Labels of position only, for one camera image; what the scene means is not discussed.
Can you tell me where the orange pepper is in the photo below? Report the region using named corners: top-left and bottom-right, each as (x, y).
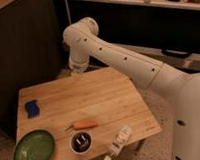
top-left (68, 121), bottom-right (98, 131)

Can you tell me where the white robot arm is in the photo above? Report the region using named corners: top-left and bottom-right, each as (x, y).
top-left (62, 17), bottom-right (200, 160)

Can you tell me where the white plastic bottle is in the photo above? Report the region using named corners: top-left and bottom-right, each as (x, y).
top-left (104, 125), bottom-right (132, 160)

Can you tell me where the white cup with dark inside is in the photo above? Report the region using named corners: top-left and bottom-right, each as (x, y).
top-left (69, 131), bottom-right (92, 155)

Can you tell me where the blue sponge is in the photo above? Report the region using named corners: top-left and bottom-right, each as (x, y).
top-left (25, 100), bottom-right (40, 119)

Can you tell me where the metal pole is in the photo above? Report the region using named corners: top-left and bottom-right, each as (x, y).
top-left (65, 0), bottom-right (72, 25)

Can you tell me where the long grey case with handle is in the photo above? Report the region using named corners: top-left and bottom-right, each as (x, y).
top-left (119, 44), bottom-right (200, 71)

